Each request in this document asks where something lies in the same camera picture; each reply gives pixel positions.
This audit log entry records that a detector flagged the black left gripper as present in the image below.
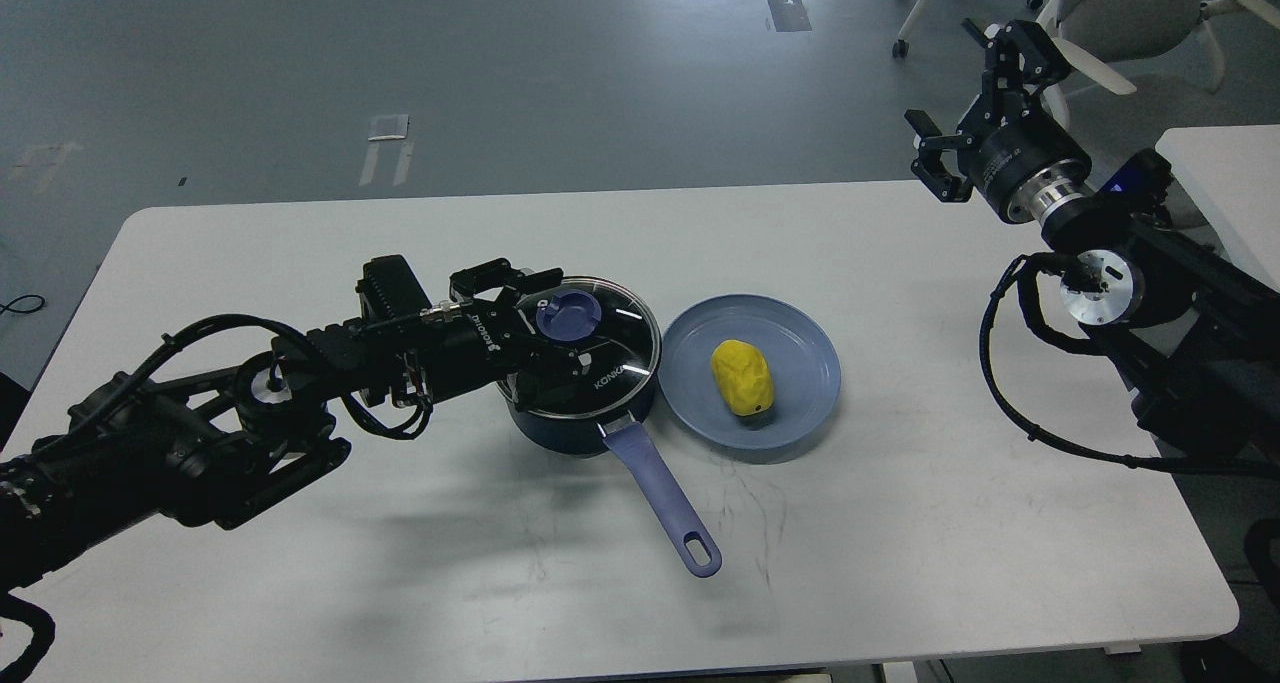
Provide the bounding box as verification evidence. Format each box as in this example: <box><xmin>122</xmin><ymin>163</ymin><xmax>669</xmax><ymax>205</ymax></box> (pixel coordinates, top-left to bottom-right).
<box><xmin>406</xmin><ymin>258</ymin><xmax>591</xmax><ymax>409</ymax></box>

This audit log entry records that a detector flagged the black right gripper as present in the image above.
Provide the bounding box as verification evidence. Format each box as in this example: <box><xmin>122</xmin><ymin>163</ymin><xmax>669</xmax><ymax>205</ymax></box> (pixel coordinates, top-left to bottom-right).
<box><xmin>904</xmin><ymin>18</ymin><xmax>1092</xmax><ymax>224</ymax></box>

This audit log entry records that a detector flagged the glass pot lid blue knob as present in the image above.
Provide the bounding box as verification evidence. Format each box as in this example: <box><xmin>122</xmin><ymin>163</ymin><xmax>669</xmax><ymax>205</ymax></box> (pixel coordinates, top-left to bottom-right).
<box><xmin>506</xmin><ymin>276</ymin><xmax>663</xmax><ymax>411</ymax></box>

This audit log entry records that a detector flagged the yellow potato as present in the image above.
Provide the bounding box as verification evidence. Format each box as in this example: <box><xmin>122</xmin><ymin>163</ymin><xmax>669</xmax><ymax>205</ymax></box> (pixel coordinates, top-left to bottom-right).
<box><xmin>710</xmin><ymin>338</ymin><xmax>774</xmax><ymax>418</ymax></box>

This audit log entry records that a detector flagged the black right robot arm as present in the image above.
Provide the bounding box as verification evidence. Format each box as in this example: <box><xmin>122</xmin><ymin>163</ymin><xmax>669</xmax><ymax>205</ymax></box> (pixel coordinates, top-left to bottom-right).
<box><xmin>905</xmin><ymin>19</ymin><xmax>1279</xmax><ymax>481</ymax></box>

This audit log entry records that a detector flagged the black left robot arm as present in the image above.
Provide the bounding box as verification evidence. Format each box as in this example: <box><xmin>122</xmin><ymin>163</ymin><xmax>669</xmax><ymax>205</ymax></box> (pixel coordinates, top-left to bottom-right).
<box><xmin>3</xmin><ymin>255</ymin><xmax>575</xmax><ymax>682</ymax></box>

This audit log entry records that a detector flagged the dark blue saucepan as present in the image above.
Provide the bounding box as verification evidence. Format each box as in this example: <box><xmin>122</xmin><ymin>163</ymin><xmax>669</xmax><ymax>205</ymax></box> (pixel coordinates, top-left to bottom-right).
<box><xmin>497</xmin><ymin>276</ymin><xmax>723</xmax><ymax>579</ymax></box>

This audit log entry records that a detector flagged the white grey office chair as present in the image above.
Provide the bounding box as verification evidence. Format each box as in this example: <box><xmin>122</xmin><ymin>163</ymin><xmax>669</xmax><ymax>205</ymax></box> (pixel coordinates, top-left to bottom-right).
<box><xmin>1037</xmin><ymin>0</ymin><xmax>1277</xmax><ymax>133</ymax></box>

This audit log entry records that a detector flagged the white side table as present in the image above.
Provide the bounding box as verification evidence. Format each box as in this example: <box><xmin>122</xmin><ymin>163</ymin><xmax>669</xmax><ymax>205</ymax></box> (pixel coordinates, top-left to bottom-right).
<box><xmin>1156</xmin><ymin>124</ymin><xmax>1279</xmax><ymax>288</ymax></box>

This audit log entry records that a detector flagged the blue plate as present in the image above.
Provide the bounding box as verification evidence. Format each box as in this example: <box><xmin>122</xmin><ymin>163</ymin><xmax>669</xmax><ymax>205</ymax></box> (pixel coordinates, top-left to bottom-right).
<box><xmin>659</xmin><ymin>294</ymin><xmax>842</xmax><ymax>459</ymax></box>

